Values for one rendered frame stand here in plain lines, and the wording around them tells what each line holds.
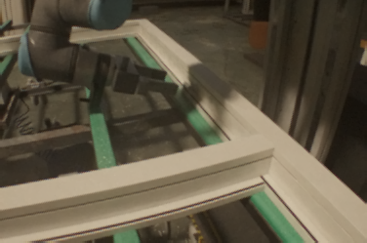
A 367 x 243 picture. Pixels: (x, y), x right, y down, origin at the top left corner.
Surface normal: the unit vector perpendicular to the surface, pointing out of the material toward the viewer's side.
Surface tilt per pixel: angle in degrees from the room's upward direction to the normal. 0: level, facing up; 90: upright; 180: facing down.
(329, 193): 0
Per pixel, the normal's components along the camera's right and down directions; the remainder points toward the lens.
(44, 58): 0.43, 0.18
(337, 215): -0.94, 0.17
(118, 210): 0.34, 0.45
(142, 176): 0.00, -0.88
